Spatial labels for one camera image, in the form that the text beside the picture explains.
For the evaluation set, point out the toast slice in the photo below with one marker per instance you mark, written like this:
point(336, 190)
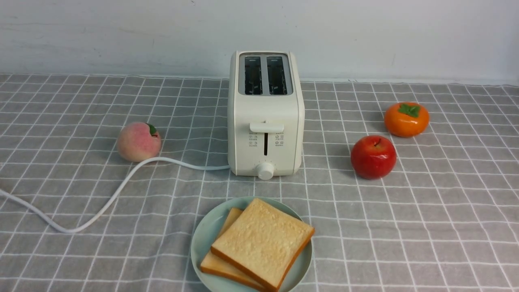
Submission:
point(211, 264)
point(263, 243)

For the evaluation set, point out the white two-slot toaster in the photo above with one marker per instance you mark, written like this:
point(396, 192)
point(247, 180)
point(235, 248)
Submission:
point(265, 114)

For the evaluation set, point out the light green plate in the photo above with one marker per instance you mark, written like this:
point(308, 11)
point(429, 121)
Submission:
point(205, 235)

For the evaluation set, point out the red apple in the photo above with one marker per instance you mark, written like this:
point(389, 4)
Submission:
point(373, 157)

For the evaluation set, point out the pink peach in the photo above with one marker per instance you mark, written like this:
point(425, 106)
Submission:
point(138, 141)

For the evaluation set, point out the orange persimmon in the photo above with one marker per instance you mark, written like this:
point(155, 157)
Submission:
point(406, 119)

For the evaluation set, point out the grey checkered tablecloth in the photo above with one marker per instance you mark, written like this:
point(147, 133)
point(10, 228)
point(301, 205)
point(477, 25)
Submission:
point(445, 219)

